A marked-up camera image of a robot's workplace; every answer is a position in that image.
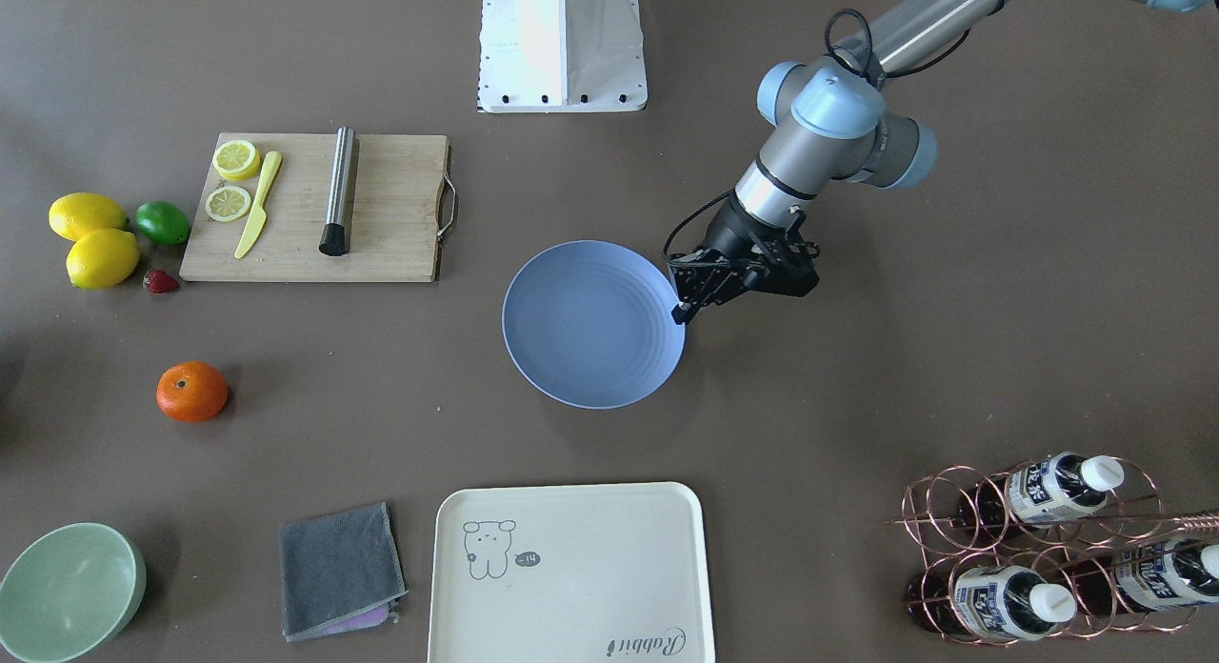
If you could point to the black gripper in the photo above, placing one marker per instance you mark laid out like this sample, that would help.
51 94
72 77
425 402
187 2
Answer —
731 233

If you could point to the blue plate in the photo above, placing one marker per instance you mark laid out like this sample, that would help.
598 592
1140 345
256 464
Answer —
588 324

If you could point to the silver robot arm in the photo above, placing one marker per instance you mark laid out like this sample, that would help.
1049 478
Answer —
830 123

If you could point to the wooden cutting board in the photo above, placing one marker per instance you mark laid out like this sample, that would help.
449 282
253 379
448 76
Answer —
393 226

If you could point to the cream rabbit tray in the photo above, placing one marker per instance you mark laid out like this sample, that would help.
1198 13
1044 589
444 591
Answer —
575 573

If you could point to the steel muddler with black tip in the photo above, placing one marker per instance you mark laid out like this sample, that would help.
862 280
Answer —
337 231

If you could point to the dark drink bottle one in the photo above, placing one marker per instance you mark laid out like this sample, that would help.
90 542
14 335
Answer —
1033 498

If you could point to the yellow plastic knife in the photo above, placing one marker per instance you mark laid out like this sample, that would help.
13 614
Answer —
257 216

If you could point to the dark drink bottle two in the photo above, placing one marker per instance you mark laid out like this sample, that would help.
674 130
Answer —
990 604

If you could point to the grey folded cloth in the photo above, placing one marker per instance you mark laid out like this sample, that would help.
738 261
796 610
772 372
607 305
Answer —
340 572

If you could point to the lemon slice upper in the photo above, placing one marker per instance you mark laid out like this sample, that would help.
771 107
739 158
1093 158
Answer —
236 160

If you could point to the lemon slice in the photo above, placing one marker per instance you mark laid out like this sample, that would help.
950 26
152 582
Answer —
228 203
236 160

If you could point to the lemon slice lower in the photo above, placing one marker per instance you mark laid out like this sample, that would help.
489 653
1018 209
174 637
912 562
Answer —
228 203

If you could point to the orange fruit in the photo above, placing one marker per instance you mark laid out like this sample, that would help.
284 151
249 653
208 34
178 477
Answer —
192 392

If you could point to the red strawberry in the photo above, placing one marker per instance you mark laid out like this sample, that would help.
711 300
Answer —
159 282

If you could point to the green lime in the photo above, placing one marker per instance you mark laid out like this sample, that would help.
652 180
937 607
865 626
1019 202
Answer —
163 223

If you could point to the dark drink bottle three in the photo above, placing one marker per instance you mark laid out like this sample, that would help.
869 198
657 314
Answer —
1153 577

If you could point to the whole lemon near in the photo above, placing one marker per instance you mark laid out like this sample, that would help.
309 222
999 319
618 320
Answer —
102 258

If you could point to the whole lemon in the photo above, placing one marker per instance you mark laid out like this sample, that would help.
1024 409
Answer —
102 258
76 214

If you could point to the whole lemon far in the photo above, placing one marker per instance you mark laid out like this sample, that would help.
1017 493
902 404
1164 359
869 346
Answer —
76 214

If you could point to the green bowl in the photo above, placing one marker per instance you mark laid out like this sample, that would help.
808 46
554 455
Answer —
69 592

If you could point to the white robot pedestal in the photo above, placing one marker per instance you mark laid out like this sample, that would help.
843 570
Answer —
561 56

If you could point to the copper wire bottle rack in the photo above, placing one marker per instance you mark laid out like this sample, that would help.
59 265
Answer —
1134 515

